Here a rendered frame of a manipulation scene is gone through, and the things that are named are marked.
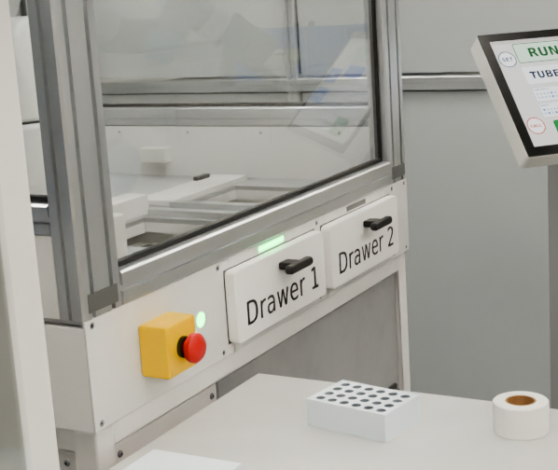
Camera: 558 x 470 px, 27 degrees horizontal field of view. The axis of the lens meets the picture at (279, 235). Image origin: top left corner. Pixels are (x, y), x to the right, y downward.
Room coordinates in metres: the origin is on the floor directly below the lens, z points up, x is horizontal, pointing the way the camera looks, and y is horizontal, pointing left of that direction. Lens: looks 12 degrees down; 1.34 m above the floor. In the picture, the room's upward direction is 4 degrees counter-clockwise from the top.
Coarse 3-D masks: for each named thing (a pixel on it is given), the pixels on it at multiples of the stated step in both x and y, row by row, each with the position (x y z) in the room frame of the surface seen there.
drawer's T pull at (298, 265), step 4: (308, 256) 1.79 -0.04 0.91; (284, 260) 1.78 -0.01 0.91; (288, 260) 1.77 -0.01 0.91; (292, 260) 1.77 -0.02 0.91; (296, 260) 1.77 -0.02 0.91; (300, 260) 1.76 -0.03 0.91; (304, 260) 1.77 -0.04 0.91; (308, 260) 1.78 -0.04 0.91; (312, 260) 1.79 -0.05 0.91; (280, 264) 1.76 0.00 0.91; (284, 264) 1.76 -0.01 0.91; (288, 264) 1.76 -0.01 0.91; (292, 264) 1.74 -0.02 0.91; (296, 264) 1.74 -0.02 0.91; (300, 264) 1.76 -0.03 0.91; (304, 264) 1.77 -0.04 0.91; (308, 264) 1.78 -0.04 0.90; (280, 268) 1.76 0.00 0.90; (284, 268) 1.76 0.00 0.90; (288, 268) 1.73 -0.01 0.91; (292, 268) 1.73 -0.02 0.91; (296, 268) 1.74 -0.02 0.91; (300, 268) 1.75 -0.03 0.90; (304, 268) 1.77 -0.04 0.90; (288, 272) 1.73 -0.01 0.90; (292, 272) 1.73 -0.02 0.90
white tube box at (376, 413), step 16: (336, 384) 1.51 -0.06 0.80; (352, 384) 1.50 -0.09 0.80; (320, 400) 1.45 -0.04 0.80; (336, 400) 1.45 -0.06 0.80; (352, 400) 1.44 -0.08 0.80; (368, 400) 1.45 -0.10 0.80; (384, 400) 1.44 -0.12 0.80; (400, 400) 1.44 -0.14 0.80; (416, 400) 1.44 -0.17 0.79; (320, 416) 1.45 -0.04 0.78; (336, 416) 1.43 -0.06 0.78; (352, 416) 1.41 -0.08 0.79; (368, 416) 1.40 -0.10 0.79; (384, 416) 1.38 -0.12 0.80; (400, 416) 1.41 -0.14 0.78; (416, 416) 1.44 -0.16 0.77; (352, 432) 1.42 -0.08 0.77; (368, 432) 1.40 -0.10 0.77; (384, 432) 1.38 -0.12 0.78; (400, 432) 1.41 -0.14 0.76
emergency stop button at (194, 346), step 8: (192, 336) 1.46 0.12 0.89; (200, 336) 1.47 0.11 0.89; (184, 344) 1.46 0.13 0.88; (192, 344) 1.45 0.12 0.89; (200, 344) 1.46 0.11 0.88; (184, 352) 1.45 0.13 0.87; (192, 352) 1.45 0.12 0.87; (200, 352) 1.46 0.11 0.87; (192, 360) 1.45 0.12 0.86; (200, 360) 1.46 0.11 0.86
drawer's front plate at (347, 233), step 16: (368, 208) 2.07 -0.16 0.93; (384, 208) 2.13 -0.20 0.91; (336, 224) 1.95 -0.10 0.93; (352, 224) 2.00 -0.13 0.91; (336, 240) 1.95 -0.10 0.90; (352, 240) 2.00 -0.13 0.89; (368, 240) 2.06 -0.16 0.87; (384, 240) 2.12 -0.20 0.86; (336, 256) 1.94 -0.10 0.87; (352, 256) 2.00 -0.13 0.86; (384, 256) 2.12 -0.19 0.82; (336, 272) 1.94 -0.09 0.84; (352, 272) 1.99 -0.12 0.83
